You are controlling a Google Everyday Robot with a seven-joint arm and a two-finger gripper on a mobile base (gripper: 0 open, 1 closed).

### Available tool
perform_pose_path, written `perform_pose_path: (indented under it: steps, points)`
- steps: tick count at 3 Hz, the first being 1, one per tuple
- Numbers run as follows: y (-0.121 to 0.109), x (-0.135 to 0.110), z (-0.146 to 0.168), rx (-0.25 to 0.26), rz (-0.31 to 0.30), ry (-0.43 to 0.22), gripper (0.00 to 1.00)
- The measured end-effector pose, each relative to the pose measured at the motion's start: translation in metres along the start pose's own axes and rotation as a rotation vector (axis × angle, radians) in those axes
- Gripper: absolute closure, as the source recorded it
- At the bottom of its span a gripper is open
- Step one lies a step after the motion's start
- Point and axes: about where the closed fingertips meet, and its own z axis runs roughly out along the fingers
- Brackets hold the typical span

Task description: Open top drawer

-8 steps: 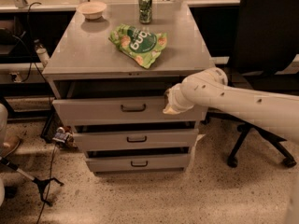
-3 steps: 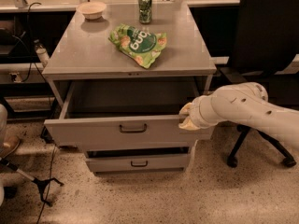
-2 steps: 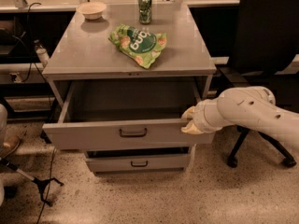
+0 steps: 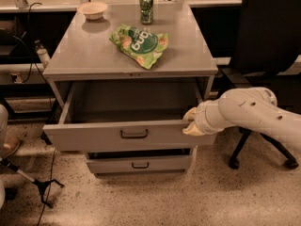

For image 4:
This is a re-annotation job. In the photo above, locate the black tripod stand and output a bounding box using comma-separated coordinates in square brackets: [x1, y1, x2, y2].
[0, 157, 64, 208]

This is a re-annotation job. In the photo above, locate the green snack bag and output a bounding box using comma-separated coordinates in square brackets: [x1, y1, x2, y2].
[110, 24, 168, 70]

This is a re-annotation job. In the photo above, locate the black cable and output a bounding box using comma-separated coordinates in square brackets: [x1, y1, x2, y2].
[35, 149, 58, 226]

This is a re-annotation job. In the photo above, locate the black office chair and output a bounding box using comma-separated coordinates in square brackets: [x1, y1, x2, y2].
[213, 0, 301, 170]

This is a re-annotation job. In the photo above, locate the grey drawer cabinet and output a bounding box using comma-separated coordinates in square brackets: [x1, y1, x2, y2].
[42, 2, 219, 176]

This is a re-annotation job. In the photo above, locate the green soda can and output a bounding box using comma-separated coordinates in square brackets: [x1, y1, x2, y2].
[139, 0, 153, 24]

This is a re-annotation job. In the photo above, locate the grey drawer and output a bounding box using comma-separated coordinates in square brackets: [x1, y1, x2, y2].
[87, 148, 194, 174]
[44, 78, 215, 152]

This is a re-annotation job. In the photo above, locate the grey bottom drawer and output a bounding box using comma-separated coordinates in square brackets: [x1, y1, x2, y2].
[87, 148, 194, 174]

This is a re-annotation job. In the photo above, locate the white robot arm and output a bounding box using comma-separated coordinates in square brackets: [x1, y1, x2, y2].
[182, 87, 301, 151]

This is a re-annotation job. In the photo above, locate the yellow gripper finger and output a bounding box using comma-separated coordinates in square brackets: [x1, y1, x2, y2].
[182, 122, 204, 137]
[183, 107, 197, 121]

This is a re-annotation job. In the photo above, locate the grey top drawer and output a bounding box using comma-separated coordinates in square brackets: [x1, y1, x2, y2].
[44, 78, 215, 152]

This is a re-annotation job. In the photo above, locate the plastic water bottle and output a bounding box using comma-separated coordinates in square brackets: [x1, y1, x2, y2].
[35, 40, 50, 68]

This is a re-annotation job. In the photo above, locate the beige bowl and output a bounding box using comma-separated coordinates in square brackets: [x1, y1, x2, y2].
[77, 2, 108, 20]

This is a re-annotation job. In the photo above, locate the brown shoe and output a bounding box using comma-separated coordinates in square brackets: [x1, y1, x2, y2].
[0, 137, 21, 158]

